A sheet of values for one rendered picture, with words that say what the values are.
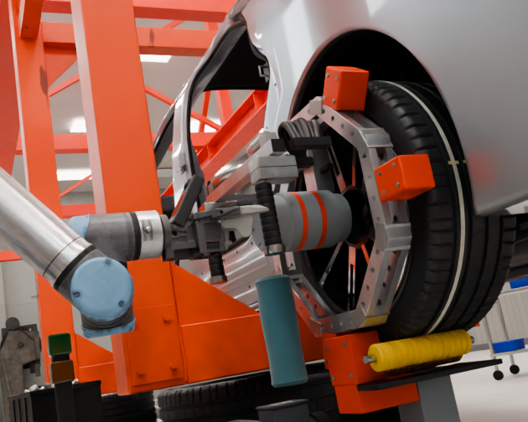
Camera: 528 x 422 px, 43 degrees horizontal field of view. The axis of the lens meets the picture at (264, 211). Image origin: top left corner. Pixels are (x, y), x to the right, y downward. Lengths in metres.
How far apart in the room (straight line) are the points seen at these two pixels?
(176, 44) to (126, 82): 2.46
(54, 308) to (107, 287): 2.75
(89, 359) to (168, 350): 1.95
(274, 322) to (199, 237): 0.42
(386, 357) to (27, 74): 3.15
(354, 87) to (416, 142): 0.20
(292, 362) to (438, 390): 0.35
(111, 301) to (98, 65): 1.14
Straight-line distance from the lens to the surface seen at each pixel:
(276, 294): 1.59
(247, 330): 1.93
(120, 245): 1.20
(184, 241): 1.26
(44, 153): 3.98
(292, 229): 1.49
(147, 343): 1.84
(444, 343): 1.54
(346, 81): 1.49
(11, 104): 6.01
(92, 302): 1.02
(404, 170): 1.30
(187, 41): 4.53
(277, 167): 1.36
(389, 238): 1.35
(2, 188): 1.09
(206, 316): 1.91
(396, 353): 1.46
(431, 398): 1.63
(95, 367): 3.77
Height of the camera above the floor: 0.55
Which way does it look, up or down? 13 degrees up
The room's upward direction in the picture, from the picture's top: 10 degrees counter-clockwise
